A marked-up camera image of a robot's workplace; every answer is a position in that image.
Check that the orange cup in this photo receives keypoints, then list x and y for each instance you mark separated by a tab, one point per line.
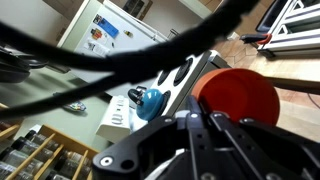
241	93

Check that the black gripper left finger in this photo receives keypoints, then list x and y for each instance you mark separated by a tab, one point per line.
182	141

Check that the white refrigerator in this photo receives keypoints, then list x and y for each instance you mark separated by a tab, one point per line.
100	29

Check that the blue pot with lid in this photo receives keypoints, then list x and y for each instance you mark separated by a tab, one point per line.
148	102

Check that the upper wooden spice rack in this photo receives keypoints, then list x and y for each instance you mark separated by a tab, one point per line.
56	157

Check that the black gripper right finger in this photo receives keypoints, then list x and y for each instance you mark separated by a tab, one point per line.
270	151

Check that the white stove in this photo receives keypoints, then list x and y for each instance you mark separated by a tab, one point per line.
120	119

